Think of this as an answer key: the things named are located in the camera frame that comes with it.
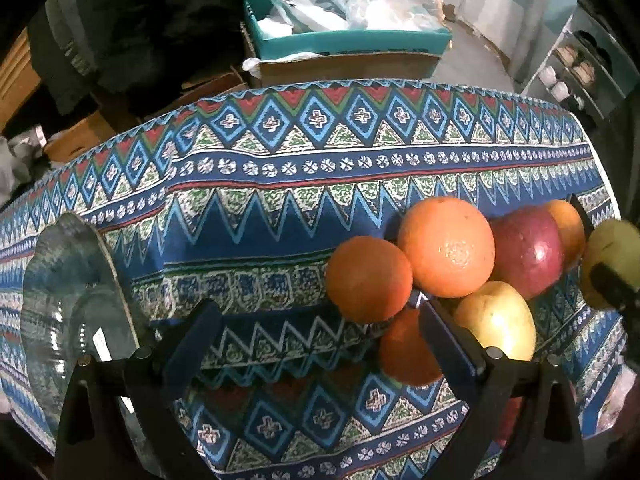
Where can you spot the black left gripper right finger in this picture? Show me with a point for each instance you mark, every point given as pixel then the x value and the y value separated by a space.
pixel 546 441

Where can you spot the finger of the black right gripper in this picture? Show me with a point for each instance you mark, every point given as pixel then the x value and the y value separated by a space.
pixel 610 285

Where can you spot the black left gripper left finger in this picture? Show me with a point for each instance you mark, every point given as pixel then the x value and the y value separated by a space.
pixel 93 442

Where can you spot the green pear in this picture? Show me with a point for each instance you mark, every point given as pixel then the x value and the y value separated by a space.
pixel 615 243

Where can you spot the small orange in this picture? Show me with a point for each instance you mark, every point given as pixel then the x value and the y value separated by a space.
pixel 368 279

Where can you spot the orange behind red apple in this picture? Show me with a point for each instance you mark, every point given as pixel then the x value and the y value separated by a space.
pixel 571 230

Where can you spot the red apple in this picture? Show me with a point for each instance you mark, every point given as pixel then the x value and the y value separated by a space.
pixel 528 250

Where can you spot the yellow apple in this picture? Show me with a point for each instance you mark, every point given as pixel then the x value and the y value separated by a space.
pixel 498 316

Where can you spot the clear glass plate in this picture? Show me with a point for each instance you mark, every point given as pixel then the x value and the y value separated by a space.
pixel 71 291

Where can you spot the orange under finger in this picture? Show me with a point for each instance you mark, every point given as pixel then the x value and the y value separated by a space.
pixel 404 355

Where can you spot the large orange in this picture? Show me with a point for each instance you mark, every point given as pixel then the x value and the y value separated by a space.
pixel 449 244

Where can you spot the grey shoe rack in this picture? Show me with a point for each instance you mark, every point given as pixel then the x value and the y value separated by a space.
pixel 586 70

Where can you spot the blue patterned tablecloth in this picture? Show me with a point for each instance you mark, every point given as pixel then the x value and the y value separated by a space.
pixel 240 200

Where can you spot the grey crumpled cloth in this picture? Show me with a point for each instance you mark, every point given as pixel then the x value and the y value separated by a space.
pixel 16 158

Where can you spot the wooden louvered cabinet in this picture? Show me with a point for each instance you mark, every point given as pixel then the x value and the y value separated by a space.
pixel 18 79

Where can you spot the clear plastic bag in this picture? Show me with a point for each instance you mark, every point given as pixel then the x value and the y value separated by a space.
pixel 404 15

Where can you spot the brown cardboard box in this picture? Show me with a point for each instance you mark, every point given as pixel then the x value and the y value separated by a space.
pixel 307 67

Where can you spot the black hanging jacket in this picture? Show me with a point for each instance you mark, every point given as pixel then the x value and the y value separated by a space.
pixel 135 53

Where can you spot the teal storage box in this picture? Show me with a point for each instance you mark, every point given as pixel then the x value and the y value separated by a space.
pixel 339 42

